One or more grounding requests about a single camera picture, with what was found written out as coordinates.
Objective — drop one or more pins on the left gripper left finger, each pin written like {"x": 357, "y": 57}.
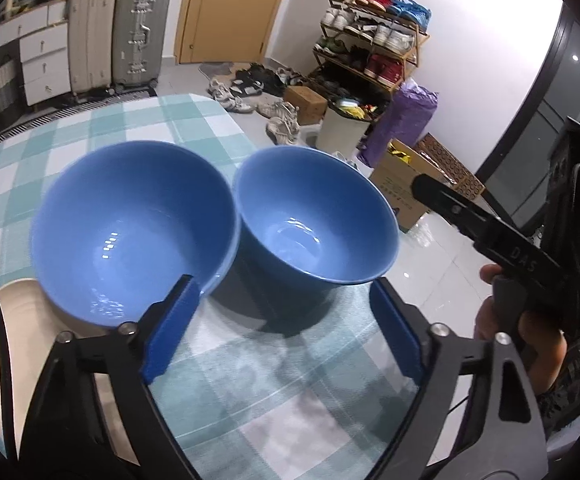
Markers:
{"x": 65, "y": 432}

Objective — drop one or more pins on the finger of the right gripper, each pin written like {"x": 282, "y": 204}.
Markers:
{"x": 492, "y": 237}

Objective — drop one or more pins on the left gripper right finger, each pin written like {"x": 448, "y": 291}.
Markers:
{"x": 500, "y": 435}

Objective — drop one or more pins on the small blue bowl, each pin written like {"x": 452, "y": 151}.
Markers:
{"x": 311, "y": 221}

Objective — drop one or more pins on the large blue bowl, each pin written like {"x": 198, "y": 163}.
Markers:
{"x": 119, "y": 227}

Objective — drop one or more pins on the open cardboard box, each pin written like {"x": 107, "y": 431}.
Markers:
{"x": 401, "y": 164}

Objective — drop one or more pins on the purple rolled mat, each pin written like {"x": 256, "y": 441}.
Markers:
{"x": 405, "y": 119}

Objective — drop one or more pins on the teal plaid tablecloth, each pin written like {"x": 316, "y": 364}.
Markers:
{"x": 265, "y": 385}

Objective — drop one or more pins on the white trash bin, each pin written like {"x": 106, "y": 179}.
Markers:
{"x": 342, "y": 128}

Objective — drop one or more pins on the small brown cardboard box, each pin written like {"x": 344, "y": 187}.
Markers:
{"x": 311, "y": 106}

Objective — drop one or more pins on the wooden shoe rack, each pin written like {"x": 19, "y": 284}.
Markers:
{"x": 377, "y": 41}

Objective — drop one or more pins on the wooden door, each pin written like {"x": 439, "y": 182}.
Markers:
{"x": 224, "y": 30}

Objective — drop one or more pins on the white drawer cabinet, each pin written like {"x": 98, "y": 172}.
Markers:
{"x": 44, "y": 59}

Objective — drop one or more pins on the white desk with drawers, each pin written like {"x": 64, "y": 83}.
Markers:
{"x": 33, "y": 20}

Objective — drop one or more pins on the beige ribbed suitcase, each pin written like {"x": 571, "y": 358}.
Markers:
{"x": 90, "y": 34}

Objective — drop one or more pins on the silver aluminium suitcase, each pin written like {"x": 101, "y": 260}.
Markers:
{"x": 137, "y": 43}

